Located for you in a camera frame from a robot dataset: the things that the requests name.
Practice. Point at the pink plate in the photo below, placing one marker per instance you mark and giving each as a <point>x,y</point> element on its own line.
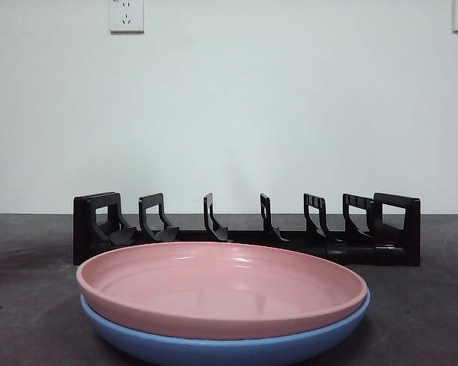
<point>213,289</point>

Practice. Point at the blue plate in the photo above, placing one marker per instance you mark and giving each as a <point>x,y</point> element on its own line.
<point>213,350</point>

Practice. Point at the black plastic dish rack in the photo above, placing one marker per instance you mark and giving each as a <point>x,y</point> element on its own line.
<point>412,228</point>

